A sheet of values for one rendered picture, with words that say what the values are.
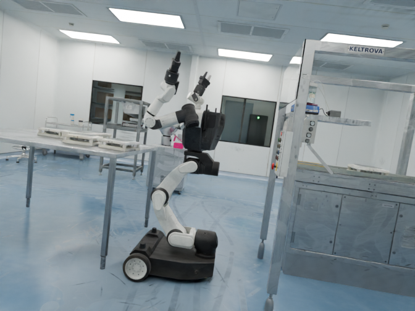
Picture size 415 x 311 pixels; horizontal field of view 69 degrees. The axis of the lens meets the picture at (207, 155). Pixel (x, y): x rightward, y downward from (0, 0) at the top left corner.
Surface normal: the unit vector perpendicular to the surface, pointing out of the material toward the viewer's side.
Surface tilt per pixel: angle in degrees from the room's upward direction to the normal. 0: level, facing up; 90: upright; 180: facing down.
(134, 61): 90
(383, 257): 90
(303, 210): 90
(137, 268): 90
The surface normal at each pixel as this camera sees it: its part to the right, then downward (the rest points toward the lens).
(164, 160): -0.04, 0.09
